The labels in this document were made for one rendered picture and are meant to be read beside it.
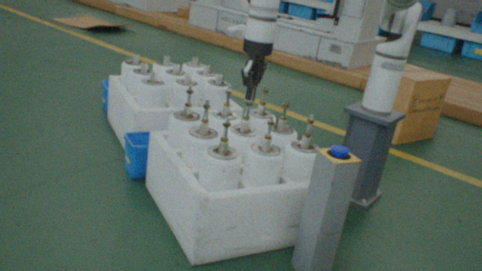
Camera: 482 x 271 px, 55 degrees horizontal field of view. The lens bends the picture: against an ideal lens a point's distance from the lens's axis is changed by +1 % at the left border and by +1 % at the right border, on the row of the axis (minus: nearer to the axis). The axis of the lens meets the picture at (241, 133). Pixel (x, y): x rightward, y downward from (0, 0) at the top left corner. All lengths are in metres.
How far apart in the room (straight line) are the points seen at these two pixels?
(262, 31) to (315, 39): 2.08
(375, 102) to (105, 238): 0.85
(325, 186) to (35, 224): 0.71
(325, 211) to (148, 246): 0.43
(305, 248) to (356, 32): 2.20
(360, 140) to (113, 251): 0.78
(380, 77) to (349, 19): 1.76
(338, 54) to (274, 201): 2.10
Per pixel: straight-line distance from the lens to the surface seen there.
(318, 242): 1.07
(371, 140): 1.43
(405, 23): 1.38
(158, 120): 1.51
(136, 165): 1.40
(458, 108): 2.83
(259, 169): 1.09
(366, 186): 1.49
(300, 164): 1.16
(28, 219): 1.27
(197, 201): 1.03
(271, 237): 1.17
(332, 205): 1.03
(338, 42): 3.11
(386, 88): 1.41
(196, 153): 1.14
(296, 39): 3.25
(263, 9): 1.11
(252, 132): 1.21
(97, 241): 1.18
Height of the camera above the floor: 0.69
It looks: 21 degrees down
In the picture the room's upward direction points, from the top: 9 degrees clockwise
